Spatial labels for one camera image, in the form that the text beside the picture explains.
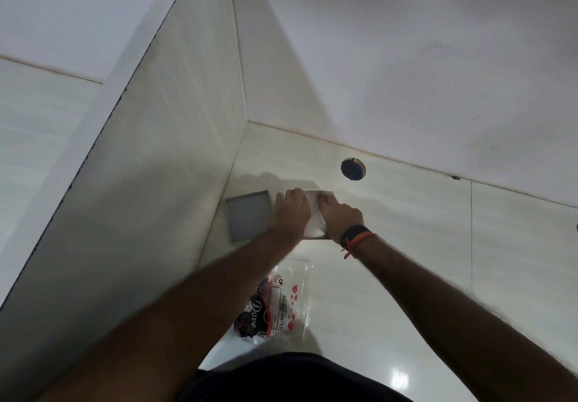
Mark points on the clear printed plastic bag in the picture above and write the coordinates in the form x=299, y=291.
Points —
x=277, y=302

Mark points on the person's right forearm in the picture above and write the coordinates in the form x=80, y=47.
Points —
x=456, y=320

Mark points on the orange wrist thread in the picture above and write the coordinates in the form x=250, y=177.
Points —
x=356, y=241

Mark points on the blue round wall plug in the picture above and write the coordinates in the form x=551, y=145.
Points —
x=352, y=169

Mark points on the black wristband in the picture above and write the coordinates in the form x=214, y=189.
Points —
x=354, y=233

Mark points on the person's right hand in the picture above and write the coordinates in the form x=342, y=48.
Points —
x=341, y=217

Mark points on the person's left hand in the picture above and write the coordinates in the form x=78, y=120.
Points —
x=291, y=214

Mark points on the white square plate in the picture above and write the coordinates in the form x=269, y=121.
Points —
x=314, y=219

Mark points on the person's left forearm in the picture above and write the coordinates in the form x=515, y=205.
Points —
x=180, y=320

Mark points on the person's left fingers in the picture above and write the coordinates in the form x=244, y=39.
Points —
x=292, y=195

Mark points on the person's right fingers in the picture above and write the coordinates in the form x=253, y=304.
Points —
x=326, y=200

